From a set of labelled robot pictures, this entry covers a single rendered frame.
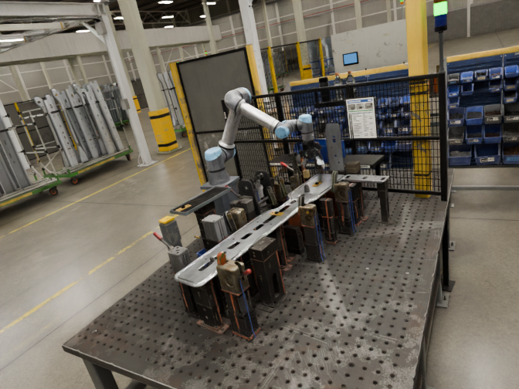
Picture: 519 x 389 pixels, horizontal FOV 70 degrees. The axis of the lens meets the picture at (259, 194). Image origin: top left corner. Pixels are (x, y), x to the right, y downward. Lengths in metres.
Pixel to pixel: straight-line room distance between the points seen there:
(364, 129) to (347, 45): 6.36
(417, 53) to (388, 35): 6.23
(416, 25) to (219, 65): 2.71
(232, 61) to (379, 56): 4.88
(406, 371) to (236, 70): 3.80
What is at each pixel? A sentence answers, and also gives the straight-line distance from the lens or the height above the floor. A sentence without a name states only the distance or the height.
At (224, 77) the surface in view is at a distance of 4.74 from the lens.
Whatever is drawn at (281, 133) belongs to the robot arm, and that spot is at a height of 1.41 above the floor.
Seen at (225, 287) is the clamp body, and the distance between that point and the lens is 1.64.
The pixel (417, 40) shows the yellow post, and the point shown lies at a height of 1.75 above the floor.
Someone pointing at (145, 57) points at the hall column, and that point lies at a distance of 9.93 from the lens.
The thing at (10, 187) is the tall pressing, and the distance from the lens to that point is 8.86.
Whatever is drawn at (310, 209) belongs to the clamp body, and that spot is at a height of 1.03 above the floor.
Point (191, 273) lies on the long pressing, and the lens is 1.74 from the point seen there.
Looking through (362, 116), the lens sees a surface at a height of 1.32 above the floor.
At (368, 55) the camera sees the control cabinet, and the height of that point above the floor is 1.43.
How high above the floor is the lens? 1.84
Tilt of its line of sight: 20 degrees down
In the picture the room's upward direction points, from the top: 12 degrees counter-clockwise
